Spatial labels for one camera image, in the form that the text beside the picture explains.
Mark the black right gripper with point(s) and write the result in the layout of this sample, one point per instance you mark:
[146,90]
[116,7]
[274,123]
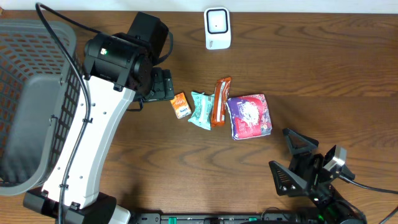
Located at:
[306,173]

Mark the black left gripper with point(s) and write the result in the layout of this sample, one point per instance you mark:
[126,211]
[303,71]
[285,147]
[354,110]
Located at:
[166,89]

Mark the small orange white box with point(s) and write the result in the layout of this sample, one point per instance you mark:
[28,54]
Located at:
[180,105]

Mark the teal snack wrapper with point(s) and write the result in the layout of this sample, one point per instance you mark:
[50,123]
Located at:
[201,116]

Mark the orange snack bar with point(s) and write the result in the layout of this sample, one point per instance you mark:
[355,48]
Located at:
[219,106]

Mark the purple red snack packet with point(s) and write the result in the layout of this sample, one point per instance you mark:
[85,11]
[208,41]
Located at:
[249,116]

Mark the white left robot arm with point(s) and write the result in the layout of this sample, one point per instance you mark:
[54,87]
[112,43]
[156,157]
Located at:
[119,69]

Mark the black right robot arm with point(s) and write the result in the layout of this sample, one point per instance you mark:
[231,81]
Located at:
[336,209]

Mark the white barcode scanner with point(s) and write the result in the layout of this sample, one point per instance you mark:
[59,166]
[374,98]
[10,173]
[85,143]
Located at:
[217,28]

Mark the grey plastic basket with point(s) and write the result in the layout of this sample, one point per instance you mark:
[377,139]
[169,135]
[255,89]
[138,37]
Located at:
[39,96]

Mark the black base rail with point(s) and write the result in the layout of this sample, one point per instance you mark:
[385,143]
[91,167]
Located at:
[272,217]

